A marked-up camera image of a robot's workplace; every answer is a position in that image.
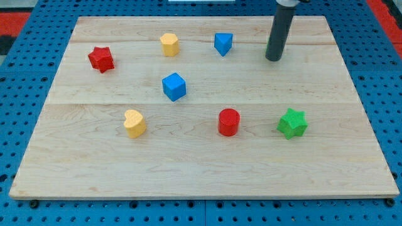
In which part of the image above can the red cylinder block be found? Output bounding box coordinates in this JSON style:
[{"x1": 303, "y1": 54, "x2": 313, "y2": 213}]
[{"x1": 218, "y1": 108, "x2": 241, "y2": 136}]

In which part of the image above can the yellow hexagon block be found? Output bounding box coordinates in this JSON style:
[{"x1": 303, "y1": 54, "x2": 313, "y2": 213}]
[{"x1": 160, "y1": 33, "x2": 180, "y2": 57}]

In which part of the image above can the green block behind rod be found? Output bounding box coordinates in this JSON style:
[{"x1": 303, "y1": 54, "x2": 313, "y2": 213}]
[{"x1": 265, "y1": 39, "x2": 269, "y2": 57}]

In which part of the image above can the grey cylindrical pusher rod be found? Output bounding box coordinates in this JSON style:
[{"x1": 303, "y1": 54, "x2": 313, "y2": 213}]
[{"x1": 266, "y1": 0, "x2": 300, "y2": 62}]

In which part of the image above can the blue cube block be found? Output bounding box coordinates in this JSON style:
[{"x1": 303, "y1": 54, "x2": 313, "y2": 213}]
[{"x1": 162, "y1": 73, "x2": 187, "y2": 102}]

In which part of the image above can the light wooden board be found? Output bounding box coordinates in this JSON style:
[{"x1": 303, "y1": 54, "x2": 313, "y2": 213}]
[{"x1": 9, "y1": 16, "x2": 399, "y2": 200}]

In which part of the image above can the blue triangle block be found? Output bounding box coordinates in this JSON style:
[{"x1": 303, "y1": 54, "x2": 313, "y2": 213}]
[{"x1": 214, "y1": 33, "x2": 233, "y2": 57}]

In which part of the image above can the red star block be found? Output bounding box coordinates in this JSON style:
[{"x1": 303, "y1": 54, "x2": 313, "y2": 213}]
[{"x1": 88, "y1": 46, "x2": 114, "y2": 73}]

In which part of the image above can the green star block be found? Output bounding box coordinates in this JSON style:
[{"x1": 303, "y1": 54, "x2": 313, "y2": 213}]
[{"x1": 276, "y1": 108, "x2": 308, "y2": 140}]

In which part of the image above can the yellow heart block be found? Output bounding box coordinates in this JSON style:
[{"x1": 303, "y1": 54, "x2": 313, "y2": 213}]
[{"x1": 123, "y1": 109, "x2": 146, "y2": 139}]

